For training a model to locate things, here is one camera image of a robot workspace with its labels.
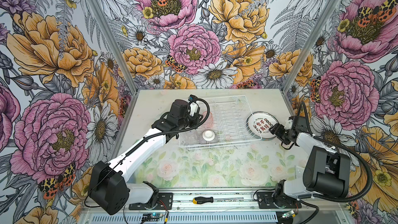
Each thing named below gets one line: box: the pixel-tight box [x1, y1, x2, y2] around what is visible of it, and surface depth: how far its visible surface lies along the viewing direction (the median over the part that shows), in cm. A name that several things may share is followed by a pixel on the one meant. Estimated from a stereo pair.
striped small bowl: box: [200, 129, 218, 145], surface depth 91 cm
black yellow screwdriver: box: [192, 196, 245, 205], surface depth 75 cm
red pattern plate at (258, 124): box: [246, 111, 279, 141], surface depth 101 cm
